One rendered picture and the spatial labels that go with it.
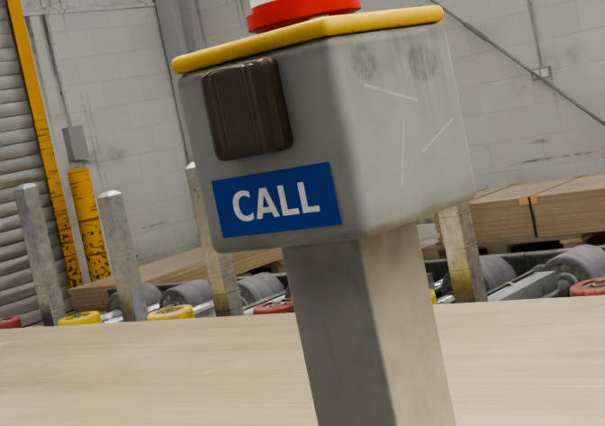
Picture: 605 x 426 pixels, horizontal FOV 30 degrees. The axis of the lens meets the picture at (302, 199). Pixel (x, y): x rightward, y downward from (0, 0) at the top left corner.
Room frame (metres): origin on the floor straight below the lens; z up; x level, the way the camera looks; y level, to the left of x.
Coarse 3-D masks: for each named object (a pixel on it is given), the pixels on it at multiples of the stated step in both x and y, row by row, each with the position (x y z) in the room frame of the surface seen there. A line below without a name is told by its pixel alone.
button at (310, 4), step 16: (288, 0) 0.38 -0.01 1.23; (304, 0) 0.38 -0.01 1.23; (320, 0) 0.38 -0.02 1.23; (336, 0) 0.38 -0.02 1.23; (352, 0) 0.38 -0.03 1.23; (256, 16) 0.38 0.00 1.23; (272, 16) 0.38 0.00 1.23; (288, 16) 0.38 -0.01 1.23; (304, 16) 0.38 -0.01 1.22; (256, 32) 0.39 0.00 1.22
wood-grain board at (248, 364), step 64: (192, 320) 1.81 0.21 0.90; (256, 320) 1.69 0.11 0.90; (448, 320) 1.40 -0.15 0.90; (512, 320) 1.33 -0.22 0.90; (576, 320) 1.26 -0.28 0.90; (0, 384) 1.60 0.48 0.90; (64, 384) 1.50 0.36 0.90; (128, 384) 1.42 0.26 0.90; (192, 384) 1.34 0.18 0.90; (256, 384) 1.27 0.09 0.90; (448, 384) 1.10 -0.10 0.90; (512, 384) 1.05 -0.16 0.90; (576, 384) 1.01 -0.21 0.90
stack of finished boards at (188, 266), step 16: (176, 256) 8.57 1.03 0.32; (192, 256) 8.35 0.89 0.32; (240, 256) 8.14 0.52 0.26; (256, 256) 8.27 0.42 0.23; (272, 256) 8.41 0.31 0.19; (144, 272) 7.93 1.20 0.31; (160, 272) 7.73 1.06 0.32; (176, 272) 7.64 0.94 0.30; (192, 272) 7.73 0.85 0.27; (240, 272) 8.12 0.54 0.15; (80, 288) 7.75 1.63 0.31; (96, 288) 7.65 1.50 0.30; (80, 304) 7.78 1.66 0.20; (96, 304) 7.67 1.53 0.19
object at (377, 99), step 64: (192, 64) 0.38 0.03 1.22; (320, 64) 0.35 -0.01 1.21; (384, 64) 0.37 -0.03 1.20; (448, 64) 0.40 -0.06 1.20; (192, 128) 0.39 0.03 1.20; (320, 128) 0.35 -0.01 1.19; (384, 128) 0.36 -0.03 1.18; (448, 128) 0.39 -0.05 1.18; (384, 192) 0.36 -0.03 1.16; (448, 192) 0.38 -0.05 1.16
